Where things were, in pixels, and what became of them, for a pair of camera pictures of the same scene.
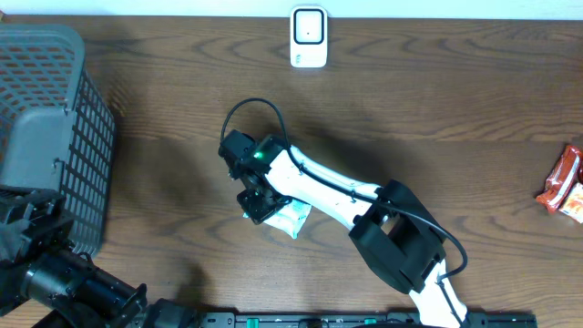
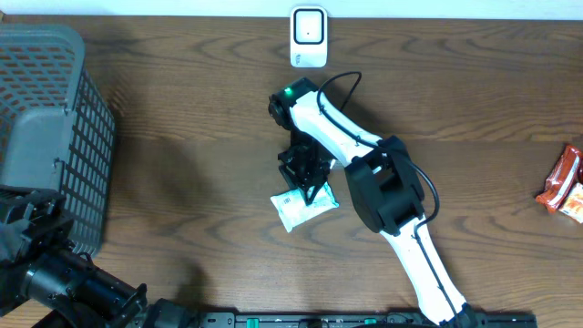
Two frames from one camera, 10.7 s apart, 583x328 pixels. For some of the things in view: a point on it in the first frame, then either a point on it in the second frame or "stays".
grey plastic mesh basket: (57, 127) stays
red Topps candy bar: (562, 179) stays
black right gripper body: (259, 204) to (299, 159)
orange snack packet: (572, 204) stays
